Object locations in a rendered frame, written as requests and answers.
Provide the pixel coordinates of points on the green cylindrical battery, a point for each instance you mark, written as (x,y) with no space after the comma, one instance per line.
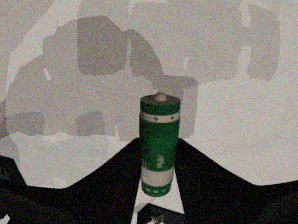
(159,130)

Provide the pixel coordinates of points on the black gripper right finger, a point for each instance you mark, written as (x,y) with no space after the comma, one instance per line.
(212,195)

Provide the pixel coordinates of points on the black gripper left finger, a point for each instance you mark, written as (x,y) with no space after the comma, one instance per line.
(105,196)

